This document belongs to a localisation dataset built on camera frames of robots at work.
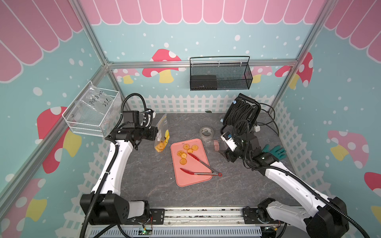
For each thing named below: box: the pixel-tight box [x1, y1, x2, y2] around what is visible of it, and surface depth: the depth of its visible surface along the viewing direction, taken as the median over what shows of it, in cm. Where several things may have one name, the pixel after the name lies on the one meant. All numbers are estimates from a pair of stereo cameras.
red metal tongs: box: [179, 152, 223, 178], surface depth 90 cm
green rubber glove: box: [261, 144, 287, 161], surface depth 99 cm
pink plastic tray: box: [170, 138, 213, 187], surface depth 96 cm
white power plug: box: [254, 124, 261, 133], surface depth 108 cm
